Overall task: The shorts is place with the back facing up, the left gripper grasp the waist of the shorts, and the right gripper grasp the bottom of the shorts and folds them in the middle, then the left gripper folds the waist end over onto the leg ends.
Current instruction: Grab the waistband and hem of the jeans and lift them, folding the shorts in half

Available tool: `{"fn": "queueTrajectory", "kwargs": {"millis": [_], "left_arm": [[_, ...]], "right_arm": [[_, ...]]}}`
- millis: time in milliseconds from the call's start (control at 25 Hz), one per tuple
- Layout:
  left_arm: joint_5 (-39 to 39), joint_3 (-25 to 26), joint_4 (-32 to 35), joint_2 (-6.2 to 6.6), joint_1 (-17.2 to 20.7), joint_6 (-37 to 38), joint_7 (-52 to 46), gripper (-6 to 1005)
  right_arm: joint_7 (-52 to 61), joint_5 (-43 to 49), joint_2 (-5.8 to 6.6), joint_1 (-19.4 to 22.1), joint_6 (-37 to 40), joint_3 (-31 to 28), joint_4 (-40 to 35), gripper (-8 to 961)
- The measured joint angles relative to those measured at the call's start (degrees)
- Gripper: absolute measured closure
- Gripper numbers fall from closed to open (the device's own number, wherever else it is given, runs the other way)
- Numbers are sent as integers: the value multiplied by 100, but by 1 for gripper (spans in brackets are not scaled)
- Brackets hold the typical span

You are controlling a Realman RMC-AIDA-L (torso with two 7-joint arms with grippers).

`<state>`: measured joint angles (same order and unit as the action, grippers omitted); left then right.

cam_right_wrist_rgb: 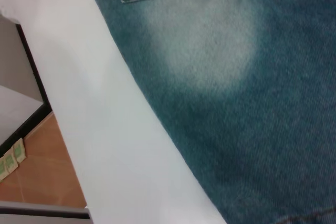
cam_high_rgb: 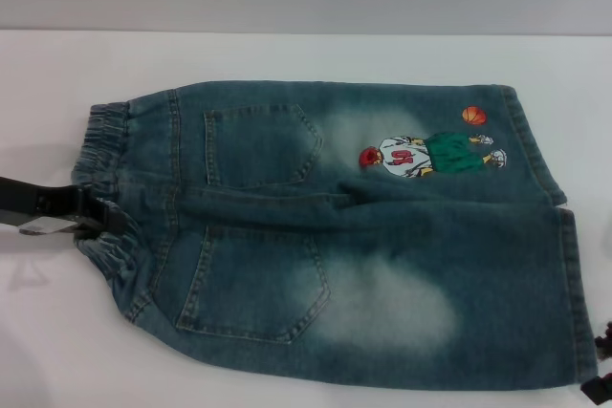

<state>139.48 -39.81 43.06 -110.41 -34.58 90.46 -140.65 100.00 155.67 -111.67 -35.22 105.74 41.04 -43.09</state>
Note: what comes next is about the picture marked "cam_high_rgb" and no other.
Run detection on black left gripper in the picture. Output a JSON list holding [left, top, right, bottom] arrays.
[[0, 173, 128, 239]]

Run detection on blue denim shorts with cartoon print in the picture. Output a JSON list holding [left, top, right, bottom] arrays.
[[70, 80, 599, 393]]

